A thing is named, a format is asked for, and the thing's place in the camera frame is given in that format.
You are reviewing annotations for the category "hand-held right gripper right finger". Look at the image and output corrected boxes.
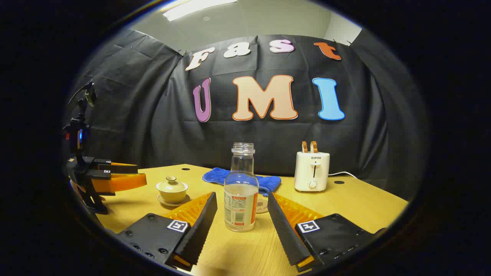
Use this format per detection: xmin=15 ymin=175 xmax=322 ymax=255
xmin=267 ymin=192 xmax=386 ymax=273

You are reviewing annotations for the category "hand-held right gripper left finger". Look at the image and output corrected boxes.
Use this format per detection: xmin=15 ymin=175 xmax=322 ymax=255
xmin=117 ymin=192 xmax=218 ymax=272

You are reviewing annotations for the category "yellow ceramic teacup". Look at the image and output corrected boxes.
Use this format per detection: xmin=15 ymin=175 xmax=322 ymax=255
xmin=156 ymin=183 xmax=189 ymax=204

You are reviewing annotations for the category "yellow teacup lid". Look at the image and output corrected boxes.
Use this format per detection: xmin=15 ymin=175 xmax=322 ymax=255
xmin=157 ymin=176 xmax=188 ymax=192

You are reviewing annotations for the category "clear plastic water bottle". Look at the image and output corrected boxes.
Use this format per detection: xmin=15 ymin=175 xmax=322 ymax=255
xmin=224 ymin=143 xmax=259 ymax=232

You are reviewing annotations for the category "black backdrop cloth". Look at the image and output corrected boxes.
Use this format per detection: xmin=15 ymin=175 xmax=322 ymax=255
xmin=64 ymin=29 xmax=428 ymax=200

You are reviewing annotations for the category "blue towel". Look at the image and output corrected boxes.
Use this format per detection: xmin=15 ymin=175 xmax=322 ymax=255
xmin=202 ymin=168 xmax=282 ymax=197

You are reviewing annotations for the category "white toaster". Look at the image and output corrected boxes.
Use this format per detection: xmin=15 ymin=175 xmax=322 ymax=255
xmin=294 ymin=151 xmax=330 ymax=192

